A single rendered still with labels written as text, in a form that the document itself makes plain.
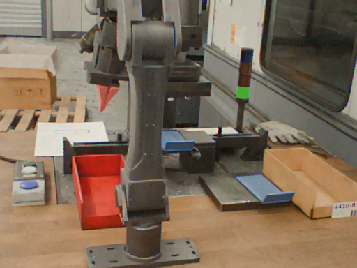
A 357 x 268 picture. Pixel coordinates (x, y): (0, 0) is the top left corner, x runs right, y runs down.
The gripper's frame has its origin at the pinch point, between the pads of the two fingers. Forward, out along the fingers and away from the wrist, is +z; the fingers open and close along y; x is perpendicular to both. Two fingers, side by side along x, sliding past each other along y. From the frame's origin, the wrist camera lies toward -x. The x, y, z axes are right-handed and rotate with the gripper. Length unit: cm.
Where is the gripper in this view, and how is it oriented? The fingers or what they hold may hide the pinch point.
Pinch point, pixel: (101, 107)
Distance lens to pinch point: 107.9
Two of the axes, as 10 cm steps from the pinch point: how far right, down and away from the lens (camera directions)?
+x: 2.9, 4.8, -8.3
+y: -9.3, -0.8, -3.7
